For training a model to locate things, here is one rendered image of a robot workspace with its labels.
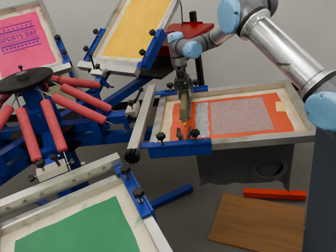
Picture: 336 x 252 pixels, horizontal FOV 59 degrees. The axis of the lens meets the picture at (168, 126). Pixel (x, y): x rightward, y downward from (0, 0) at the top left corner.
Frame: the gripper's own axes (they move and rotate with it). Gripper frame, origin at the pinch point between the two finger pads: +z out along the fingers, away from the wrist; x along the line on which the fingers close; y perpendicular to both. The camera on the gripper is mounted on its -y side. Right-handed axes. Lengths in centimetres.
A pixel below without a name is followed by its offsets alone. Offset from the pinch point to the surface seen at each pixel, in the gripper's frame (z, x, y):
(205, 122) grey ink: 13.1, 9.2, 4.8
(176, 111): 13.4, -7.6, -11.1
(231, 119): 13.5, 23.0, 3.8
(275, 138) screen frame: 10, 40, 29
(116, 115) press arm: 4.7, -39.2, 2.0
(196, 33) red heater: -2, 6, -112
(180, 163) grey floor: 108, -23, -79
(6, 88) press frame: -23, -87, 12
